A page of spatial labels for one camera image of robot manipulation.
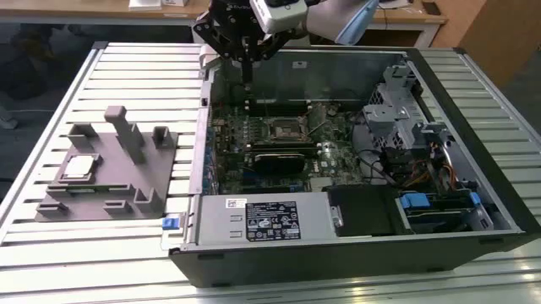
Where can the hard disk in blue carrier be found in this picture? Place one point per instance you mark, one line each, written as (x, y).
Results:
(431, 215)

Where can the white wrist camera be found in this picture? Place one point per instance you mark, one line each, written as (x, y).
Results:
(280, 19)

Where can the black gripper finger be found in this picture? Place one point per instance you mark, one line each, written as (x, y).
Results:
(215, 38)
(270, 44)

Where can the wooden desk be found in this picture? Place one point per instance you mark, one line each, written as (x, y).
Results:
(85, 16)

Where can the grey furniture foot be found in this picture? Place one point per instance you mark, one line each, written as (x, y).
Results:
(6, 118)

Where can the green RAM stick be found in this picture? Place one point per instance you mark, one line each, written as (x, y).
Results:
(95, 189)

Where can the black plastic drive cover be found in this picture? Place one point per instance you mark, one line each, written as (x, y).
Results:
(364, 209)

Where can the silver metal drive cage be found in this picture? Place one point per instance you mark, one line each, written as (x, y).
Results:
(380, 117)

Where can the green motherboard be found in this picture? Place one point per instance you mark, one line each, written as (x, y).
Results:
(338, 164)

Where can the black graphics card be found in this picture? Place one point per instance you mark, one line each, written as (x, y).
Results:
(280, 163)

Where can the black PC case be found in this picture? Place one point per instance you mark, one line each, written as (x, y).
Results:
(296, 266)

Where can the silver chipset heat sink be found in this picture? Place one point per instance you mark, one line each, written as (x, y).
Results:
(321, 183)

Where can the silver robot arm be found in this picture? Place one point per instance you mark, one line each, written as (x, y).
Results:
(321, 19)

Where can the blue drive bay latch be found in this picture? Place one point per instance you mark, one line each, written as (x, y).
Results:
(475, 199)

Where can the grey case release latch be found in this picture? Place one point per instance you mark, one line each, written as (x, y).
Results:
(207, 55)

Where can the small black desk object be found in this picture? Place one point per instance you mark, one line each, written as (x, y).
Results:
(431, 8)

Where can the wooden cabinet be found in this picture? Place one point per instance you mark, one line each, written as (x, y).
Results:
(499, 38)

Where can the grey parts rack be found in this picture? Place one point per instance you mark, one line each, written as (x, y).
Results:
(110, 190)

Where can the small white box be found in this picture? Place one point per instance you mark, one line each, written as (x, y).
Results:
(175, 2)

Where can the thin locking lever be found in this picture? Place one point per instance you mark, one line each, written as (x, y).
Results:
(268, 107)

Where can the silver CPU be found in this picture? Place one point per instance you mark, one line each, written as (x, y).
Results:
(81, 166)

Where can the blue case latch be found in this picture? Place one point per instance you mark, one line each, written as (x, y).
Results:
(170, 223)

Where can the CPU socket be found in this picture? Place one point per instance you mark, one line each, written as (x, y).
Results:
(288, 130)

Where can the large white box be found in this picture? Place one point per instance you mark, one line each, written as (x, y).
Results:
(146, 4)

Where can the silver power supply unit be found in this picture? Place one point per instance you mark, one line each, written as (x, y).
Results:
(219, 221)

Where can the grey metal bracket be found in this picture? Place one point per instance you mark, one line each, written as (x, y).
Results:
(436, 133)

